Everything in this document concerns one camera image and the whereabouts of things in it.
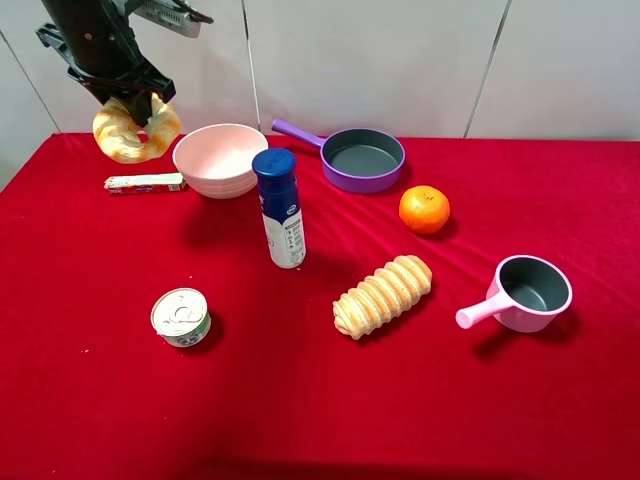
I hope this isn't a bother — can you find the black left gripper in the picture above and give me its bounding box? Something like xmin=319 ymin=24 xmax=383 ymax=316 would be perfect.
xmin=36 ymin=0 xmax=176 ymax=127

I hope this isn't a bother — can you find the green red toothpaste box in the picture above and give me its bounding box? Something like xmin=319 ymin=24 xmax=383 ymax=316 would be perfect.
xmin=104 ymin=173 xmax=186 ymax=194

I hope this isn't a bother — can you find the orange mandarin fruit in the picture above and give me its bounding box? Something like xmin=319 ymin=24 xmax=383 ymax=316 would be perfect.
xmin=399 ymin=185 xmax=451 ymax=235

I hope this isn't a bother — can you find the blue white milk bottle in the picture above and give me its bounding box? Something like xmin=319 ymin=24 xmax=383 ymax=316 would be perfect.
xmin=252 ymin=148 xmax=306 ymax=269

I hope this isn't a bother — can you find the long ridged bread loaf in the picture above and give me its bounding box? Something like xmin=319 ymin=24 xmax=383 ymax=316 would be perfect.
xmin=333 ymin=255 xmax=433 ymax=340

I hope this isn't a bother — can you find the small tin can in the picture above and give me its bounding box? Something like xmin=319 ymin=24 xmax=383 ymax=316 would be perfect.
xmin=150 ymin=288 xmax=211 ymax=348

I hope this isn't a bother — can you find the pink ribbed bowl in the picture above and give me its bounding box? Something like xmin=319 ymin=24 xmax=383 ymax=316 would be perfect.
xmin=172 ymin=123 xmax=268 ymax=199

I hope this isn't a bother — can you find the pink toy saucepan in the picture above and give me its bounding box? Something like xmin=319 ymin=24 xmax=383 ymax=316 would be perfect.
xmin=455 ymin=255 xmax=573 ymax=333

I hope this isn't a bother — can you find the ring shaped croissant bread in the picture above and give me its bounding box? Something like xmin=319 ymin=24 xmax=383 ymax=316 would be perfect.
xmin=92 ymin=93 xmax=182 ymax=164

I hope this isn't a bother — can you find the purple toy frying pan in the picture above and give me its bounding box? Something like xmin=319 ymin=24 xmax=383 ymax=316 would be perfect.
xmin=271 ymin=119 xmax=406 ymax=194

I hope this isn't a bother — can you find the red velvet tablecloth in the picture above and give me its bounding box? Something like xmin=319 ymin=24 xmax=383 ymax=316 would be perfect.
xmin=1 ymin=134 xmax=639 ymax=479

